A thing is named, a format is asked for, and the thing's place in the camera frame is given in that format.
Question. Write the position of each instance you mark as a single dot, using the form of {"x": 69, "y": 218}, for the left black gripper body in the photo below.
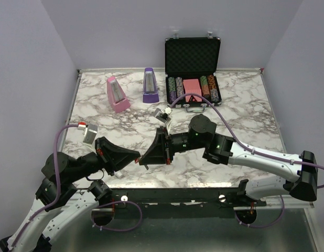
{"x": 100, "y": 154}

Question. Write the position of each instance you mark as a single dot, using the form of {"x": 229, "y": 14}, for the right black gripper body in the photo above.
{"x": 172, "y": 143}

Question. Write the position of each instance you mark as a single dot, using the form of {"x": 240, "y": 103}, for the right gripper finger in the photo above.
{"x": 157, "y": 148}
{"x": 152, "y": 158}

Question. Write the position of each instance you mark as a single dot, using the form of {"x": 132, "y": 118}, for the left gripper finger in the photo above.
{"x": 111, "y": 151}
{"x": 122, "y": 161}

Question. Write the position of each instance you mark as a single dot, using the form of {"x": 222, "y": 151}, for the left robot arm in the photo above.
{"x": 45, "y": 219}

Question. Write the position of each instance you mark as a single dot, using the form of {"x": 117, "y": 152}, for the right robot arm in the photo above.
{"x": 291, "y": 174}

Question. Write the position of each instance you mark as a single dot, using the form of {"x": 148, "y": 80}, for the white microphone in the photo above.
{"x": 118, "y": 174}

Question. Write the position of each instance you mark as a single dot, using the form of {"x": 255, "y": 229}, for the purple metronome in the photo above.
{"x": 150, "y": 90}

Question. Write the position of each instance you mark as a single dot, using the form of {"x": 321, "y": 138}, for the pink metronome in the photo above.
{"x": 116, "y": 96}

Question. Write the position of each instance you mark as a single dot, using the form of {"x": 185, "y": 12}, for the pink playing card deck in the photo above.
{"x": 192, "y": 86}

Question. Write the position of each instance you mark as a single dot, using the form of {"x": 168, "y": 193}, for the black poker chip case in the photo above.
{"x": 192, "y": 58}

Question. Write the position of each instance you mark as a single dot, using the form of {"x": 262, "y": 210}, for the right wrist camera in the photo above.
{"x": 164, "y": 117}

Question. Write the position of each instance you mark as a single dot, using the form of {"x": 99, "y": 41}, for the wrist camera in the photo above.
{"x": 164, "y": 117}
{"x": 89, "y": 131}

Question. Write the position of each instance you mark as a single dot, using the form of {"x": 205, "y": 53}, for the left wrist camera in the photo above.
{"x": 89, "y": 131}

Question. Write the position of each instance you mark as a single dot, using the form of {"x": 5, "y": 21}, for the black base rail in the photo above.
{"x": 165, "y": 203}

